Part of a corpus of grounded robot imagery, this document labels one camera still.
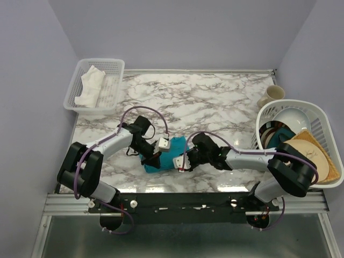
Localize white crumpled cloth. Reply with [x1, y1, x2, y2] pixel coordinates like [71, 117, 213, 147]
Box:
[75, 65, 106, 108]

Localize woven wicker tray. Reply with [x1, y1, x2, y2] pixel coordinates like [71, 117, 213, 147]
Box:
[292, 130, 340, 187]

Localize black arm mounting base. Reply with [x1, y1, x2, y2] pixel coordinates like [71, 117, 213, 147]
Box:
[88, 192, 279, 231]

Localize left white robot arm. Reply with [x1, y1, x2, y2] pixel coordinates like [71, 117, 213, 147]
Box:
[57, 116, 170, 212]

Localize beige bird plate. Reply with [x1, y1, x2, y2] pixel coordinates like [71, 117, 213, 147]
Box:
[285, 139, 329, 183]

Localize white round dish basket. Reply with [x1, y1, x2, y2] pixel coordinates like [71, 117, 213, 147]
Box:
[251, 99, 343, 189]

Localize teal t shirt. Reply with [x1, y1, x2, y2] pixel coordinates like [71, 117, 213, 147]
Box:
[144, 136, 187, 174]

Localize cream ceramic mug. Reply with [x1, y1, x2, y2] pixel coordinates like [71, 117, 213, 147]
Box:
[257, 85, 285, 108]

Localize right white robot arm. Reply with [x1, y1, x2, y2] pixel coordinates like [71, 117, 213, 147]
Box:
[179, 131, 319, 211]

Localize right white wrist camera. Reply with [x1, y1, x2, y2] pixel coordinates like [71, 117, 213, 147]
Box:
[173, 155, 191, 173]

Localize white ceramic bowl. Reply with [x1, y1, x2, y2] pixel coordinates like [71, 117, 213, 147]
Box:
[273, 107, 311, 134]

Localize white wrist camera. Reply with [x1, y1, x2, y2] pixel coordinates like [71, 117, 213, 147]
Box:
[173, 155, 191, 173]
[154, 137, 170, 153]

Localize aluminium frame rail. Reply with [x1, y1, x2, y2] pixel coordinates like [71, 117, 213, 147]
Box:
[43, 191, 329, 216]

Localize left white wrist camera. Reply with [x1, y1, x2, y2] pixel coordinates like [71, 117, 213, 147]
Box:
[154, 137, 170, 153]

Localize white perforated plastic basket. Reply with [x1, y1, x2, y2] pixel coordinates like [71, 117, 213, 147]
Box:
[63, 58, 125, 115]

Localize dark teal dish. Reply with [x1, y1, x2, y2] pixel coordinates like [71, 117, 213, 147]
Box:
[259, 120, 296, 149]

